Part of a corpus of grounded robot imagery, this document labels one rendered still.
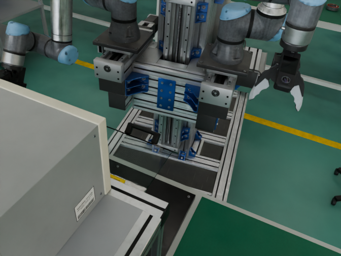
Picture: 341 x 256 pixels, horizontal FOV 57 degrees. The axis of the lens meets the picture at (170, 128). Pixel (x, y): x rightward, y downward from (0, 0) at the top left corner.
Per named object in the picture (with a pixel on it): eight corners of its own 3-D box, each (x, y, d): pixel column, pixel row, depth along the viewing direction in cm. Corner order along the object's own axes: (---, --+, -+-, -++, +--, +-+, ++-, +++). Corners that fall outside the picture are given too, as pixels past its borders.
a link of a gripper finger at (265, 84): (250, 92, 100) (274, 74, 94) (248, 102, 95) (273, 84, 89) (244, 85, 99) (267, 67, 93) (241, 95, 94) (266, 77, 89)
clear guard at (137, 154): (112, 128, 104) (111, 114, 100) (178, 153, 97) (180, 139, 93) (41, 199, 81) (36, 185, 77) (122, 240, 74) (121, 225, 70)
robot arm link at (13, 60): (13, 54, 112) (-4, 49, 115) (11, 67, 113) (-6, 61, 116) (29, 57, 119) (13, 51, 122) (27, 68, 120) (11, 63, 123)
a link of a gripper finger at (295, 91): (307, 99, 95) (298, 73, 91) (308, 110, 91) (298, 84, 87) (297, 102, 97) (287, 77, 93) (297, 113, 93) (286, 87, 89)
